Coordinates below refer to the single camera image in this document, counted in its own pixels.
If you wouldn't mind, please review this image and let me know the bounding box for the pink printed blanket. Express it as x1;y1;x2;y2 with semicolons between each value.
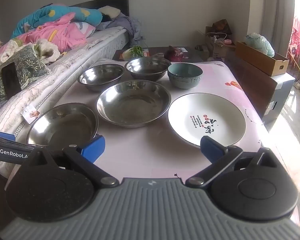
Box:
0;12;96;53

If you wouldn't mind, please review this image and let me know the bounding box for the pink floral curtain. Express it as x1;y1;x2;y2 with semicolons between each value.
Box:
291;16;300;56

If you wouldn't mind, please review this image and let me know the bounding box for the grey appliance box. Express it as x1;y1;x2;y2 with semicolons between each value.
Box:
262;72;296;123

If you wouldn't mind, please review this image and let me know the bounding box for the red onion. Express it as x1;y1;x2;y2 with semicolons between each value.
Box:
164;45;184;62

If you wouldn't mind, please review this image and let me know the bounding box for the green floral pillow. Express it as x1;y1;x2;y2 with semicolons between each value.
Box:
0;45;51;101

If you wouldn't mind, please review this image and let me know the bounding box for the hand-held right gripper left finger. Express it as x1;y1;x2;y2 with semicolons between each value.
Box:
27;134;119;188

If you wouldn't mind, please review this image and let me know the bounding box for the cardboard box with bag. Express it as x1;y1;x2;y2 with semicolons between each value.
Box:
235;41;289;77

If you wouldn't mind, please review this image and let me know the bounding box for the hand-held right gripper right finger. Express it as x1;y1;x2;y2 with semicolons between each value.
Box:
185;135;278;188

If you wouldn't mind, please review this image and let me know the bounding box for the deep steel bowl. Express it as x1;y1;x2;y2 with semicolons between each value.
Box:
125;57;172;82

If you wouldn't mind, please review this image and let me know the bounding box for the brown bag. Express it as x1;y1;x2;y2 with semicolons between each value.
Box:
212;19;233;36

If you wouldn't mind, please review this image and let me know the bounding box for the white quilted mattress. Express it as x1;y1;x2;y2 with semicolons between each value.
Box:
0;26;131;140

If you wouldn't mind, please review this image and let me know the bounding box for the pale green plastic bag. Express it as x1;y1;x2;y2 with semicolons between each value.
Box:
244;32;275;57

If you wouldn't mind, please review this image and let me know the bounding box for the pink printed tablecloth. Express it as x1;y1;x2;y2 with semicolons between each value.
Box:
54;57;276;180

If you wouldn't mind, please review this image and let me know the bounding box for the small steel bowl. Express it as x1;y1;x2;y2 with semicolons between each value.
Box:
77;64;124;92

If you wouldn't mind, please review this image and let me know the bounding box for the white ceramic plate black rim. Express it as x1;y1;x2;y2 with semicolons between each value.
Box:
168;93;246;148

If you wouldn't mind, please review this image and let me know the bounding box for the cream fleece cushion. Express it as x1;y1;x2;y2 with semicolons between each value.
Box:
99;6;121;18

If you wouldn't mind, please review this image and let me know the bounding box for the white fluffy cloth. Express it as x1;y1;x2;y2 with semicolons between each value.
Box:
34;39;61;63

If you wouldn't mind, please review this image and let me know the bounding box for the dark wooden headboard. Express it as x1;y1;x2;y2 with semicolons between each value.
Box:
69;0;129;18

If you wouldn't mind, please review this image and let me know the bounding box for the large steel basin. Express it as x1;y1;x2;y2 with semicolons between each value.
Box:
97;79;172;128

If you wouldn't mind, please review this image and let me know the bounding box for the black phone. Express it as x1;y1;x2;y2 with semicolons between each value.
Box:
1;62;23;98

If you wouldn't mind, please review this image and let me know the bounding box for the wide shallow steel basin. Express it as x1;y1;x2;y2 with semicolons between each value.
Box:
26;102;99;148

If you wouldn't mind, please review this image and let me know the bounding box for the teal ceramic bowl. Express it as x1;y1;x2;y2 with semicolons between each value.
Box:
167;63;203;89

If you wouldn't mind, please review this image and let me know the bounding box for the brown wooden cabinet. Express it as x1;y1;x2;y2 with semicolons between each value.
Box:
225;51;278;120

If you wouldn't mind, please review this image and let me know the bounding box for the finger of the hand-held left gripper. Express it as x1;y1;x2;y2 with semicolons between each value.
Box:
0;129;38;147

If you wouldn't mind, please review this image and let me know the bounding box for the napa cabbage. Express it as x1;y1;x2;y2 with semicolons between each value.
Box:
122;45;144;61

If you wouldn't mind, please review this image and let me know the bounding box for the grey crumpled cloth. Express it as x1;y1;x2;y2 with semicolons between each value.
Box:
97;12;142;41

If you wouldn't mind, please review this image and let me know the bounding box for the dark printed flat box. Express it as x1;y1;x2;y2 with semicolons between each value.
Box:
112;46;203;62

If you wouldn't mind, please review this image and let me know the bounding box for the white paper card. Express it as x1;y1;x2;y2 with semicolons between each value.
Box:
21;105;41;125

